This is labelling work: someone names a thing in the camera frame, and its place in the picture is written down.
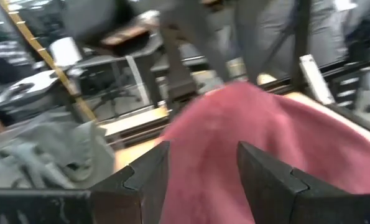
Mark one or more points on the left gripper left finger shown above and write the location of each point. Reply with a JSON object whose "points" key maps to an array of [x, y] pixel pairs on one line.
{"points": [[141, 193]]}

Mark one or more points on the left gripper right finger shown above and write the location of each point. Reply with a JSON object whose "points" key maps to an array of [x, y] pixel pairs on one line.
{"points": [[271, 193]]}

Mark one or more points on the maroon cap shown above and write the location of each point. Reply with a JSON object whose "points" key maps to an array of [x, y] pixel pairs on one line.
{"points": [[219, 124]]}

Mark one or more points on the clear plastic bin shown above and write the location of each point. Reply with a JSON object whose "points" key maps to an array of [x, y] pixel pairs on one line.
{"points": [[105, 155]]}

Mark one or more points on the black office chair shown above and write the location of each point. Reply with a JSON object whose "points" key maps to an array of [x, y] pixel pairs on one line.
{"points": [[110, 84]]}

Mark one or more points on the white box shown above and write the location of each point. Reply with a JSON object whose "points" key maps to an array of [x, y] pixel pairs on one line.
{"points": [[65, 51]]}

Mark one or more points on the black aluminium rail frame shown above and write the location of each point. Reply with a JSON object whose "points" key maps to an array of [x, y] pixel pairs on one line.
{"points": [[132, 137]]}

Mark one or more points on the white bracket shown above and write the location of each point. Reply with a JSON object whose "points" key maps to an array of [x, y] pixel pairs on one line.
{"points": [[316, 81]]}

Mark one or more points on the black frame post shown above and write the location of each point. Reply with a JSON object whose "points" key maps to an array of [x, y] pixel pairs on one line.
{"points": [[301, 46]]}

